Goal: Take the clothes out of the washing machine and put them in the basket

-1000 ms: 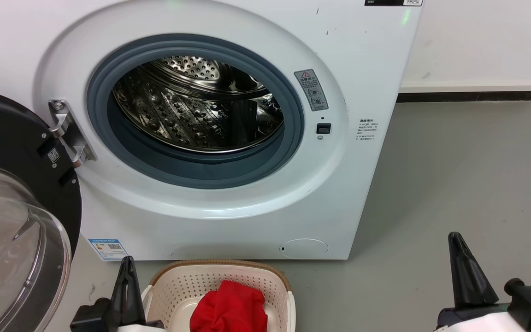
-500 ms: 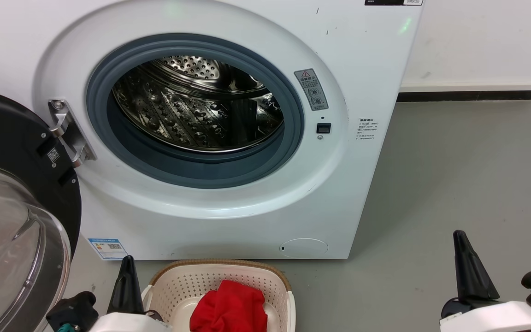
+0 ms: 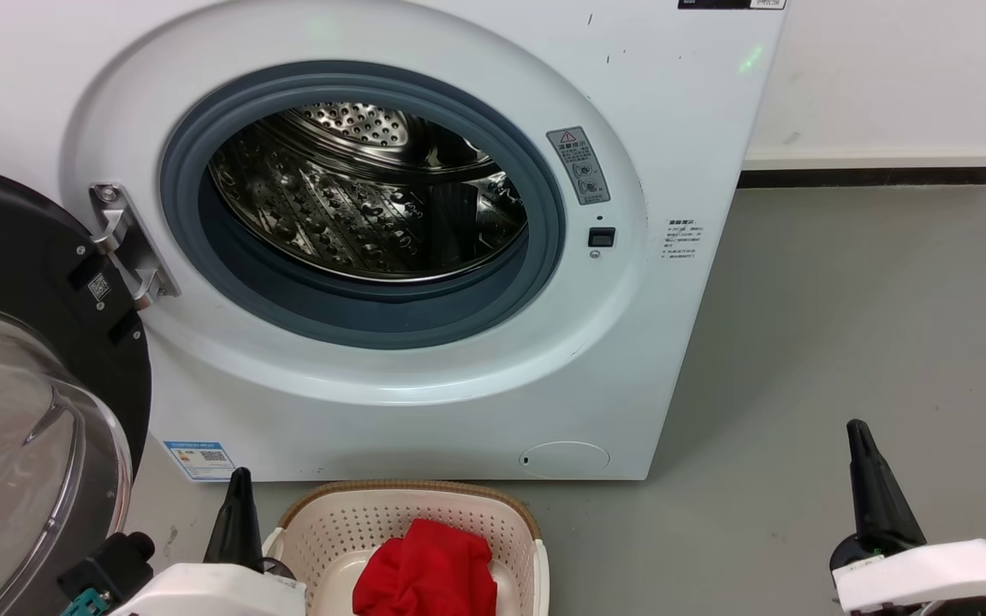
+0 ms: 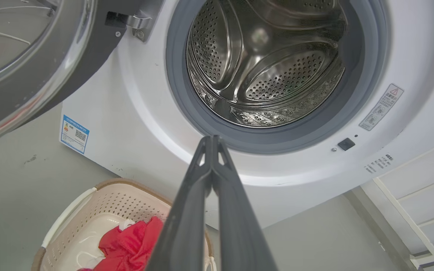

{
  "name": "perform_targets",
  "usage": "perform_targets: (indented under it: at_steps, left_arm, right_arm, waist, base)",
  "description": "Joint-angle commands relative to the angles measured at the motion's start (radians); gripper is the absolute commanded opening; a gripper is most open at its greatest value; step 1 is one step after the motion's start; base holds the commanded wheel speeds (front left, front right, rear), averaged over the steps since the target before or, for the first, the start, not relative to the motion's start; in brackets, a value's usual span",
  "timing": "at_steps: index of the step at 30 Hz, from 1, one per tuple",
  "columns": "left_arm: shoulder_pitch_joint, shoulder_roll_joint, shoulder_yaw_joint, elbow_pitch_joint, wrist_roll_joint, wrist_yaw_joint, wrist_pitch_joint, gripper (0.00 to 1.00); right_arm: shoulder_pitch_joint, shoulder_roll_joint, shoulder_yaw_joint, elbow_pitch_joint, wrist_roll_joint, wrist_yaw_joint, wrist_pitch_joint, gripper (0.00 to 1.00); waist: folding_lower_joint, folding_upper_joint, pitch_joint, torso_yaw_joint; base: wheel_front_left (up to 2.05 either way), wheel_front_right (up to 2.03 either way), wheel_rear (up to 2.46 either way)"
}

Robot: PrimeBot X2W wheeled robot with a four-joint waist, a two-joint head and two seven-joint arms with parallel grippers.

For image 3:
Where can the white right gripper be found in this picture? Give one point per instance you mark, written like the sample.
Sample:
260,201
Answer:
929,573

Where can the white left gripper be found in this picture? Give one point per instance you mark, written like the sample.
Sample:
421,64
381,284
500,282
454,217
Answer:
202,590

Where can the red cloth garment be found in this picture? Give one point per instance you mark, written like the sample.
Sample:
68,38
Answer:
424,573

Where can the cream perforated laundry basket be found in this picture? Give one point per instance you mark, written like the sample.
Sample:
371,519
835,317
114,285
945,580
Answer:
330,530

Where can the stainless steel washing machine drum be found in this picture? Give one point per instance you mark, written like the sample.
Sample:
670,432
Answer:
356,214

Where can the washing machine door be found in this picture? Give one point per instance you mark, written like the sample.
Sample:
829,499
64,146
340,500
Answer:
14,239

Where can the black device with white label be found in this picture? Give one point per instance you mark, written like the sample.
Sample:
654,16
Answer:
733,3

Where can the blue energy label sticker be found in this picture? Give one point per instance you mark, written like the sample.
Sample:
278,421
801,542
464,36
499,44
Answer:
199,460

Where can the grey rubber door gasket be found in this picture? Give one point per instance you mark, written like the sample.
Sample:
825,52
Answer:
365,318

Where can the white front-load washing machine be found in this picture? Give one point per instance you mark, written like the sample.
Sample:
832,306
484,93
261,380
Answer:
656,342

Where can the white QR code sticker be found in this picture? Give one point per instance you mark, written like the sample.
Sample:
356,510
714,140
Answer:
99,287

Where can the silver metal door hinge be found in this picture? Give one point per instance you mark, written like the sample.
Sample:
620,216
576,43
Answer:
129,244

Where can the round white filter cover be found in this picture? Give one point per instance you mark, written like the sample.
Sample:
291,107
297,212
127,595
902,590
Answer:
565,459

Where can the black skirting strip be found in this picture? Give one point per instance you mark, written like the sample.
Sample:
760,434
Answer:
870,178

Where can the black door latch socket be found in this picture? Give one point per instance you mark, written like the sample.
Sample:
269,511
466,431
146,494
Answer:
602,237

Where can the grey warning sticker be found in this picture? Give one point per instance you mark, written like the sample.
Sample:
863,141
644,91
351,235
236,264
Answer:
579,166

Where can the white wall ledge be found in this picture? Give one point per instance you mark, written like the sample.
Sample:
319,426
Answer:
878,157

